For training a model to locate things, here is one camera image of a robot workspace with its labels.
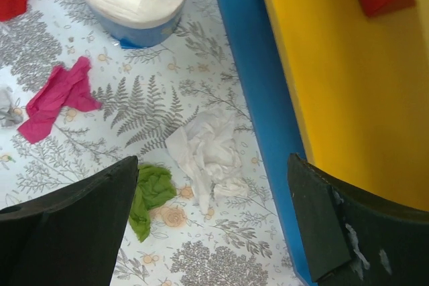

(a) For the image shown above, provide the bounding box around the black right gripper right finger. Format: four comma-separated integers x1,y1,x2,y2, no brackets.
288,154,428,285

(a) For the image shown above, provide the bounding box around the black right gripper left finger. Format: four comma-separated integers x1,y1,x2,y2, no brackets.
1,156,138,285

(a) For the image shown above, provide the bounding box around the green paper scrap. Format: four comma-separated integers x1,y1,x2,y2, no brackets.
129,164,176,242

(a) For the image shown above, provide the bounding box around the magenta paper scrap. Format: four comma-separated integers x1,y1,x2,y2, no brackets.
18,56,102,144

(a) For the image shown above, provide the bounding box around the grey crumpled paper scrap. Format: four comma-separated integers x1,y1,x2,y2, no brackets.
1,88,23,128

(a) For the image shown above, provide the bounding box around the blue yellow pink shelf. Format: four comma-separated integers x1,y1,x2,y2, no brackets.
218,0,428,285

